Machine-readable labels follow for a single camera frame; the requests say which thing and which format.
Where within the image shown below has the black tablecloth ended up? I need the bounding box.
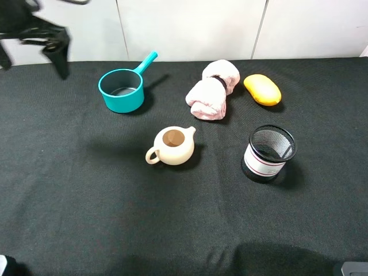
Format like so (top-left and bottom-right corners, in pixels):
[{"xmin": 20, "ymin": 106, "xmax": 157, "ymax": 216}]
[{"xmin": 1, "ymin": 57, "xmax": 367, "ymax": 275}]

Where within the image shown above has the teal plastic saucepan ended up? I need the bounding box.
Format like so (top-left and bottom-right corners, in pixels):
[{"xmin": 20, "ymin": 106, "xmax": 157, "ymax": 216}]
[{"xmin": 98, "ymin": 51, "xmax": 158, "ymax": 113}]

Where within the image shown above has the black mesh pen holder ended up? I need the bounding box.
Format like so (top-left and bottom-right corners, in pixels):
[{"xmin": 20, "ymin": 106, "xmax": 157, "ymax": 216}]
[{"xmin": 241, "ymin": 124, "xmax": 297, "ymax": 183}]

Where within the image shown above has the yellow mango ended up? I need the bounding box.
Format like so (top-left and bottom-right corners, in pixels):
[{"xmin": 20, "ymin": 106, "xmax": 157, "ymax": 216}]
[{"xmin": 243, "ymin": 74, "xmax": 282, "ymax": 106}]

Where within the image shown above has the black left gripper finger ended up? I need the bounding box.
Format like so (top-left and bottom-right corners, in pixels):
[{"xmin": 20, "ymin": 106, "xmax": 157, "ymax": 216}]
[
  {"xmin": 42, "ymin": 44, "xmax": 70, "ymax": 80},
  {"xmin": 0, "ymin": 44, "xmax": 12, "ymax": 70}
]

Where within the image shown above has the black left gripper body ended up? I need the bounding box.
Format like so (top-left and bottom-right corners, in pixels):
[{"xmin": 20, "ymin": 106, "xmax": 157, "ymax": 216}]
[{"xmin": 1, "ymin": 1, "xmax": 70, "ymax": 53}]

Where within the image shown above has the cream ceramic teapot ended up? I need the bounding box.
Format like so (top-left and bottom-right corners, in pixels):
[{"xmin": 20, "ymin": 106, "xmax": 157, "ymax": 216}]
[{"xmin": 145, "ymin": 126, "xmax": 196, "ymax": 166}]

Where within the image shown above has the pink towel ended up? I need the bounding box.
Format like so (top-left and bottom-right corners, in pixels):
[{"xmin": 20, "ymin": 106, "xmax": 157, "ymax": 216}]
[{"xmin": 185, "ymin": 59, "xmax": 240, "ymax": 121}]

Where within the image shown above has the grey object bottom right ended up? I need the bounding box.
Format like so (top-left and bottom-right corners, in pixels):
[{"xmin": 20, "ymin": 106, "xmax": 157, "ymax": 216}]
[{"xmin": 333, "ymin": 262, "xmax": 368, "ymax": 276}]

